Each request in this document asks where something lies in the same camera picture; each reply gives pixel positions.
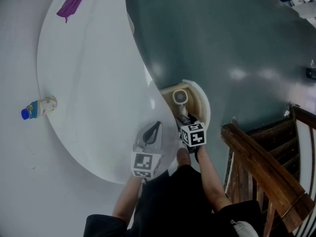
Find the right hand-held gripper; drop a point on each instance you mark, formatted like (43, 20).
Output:
(193, 136)

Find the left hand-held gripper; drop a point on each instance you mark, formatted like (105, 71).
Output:
(145, 163)

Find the large white wooden drawer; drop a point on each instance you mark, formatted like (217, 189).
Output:
(201, 100)

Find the person's left forearm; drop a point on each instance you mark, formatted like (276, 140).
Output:
(128, 199)

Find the person's right forearm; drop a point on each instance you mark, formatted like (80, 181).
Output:
(212, 181)

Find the white kidney-shaped table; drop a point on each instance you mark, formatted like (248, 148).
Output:
(98, 83)

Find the person's black clothing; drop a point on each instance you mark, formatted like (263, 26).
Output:
(172, 206)

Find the brown wooden bench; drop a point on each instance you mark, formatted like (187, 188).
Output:
(259, 157)

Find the dark green round rug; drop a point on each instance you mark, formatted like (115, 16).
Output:
(222, 46)

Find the small white tag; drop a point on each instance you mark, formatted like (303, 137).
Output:
(287, 113)

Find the blue cap plastic bottle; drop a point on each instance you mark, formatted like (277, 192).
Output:
(42, 107)

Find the white pouch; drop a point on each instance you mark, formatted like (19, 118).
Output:
(244, 229)

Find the white cushion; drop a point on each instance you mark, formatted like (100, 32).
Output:
(304, 157)

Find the black bag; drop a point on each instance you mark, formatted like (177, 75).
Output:
(311, 73)

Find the purple folded cloth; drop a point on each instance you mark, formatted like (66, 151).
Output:
(71, 4)

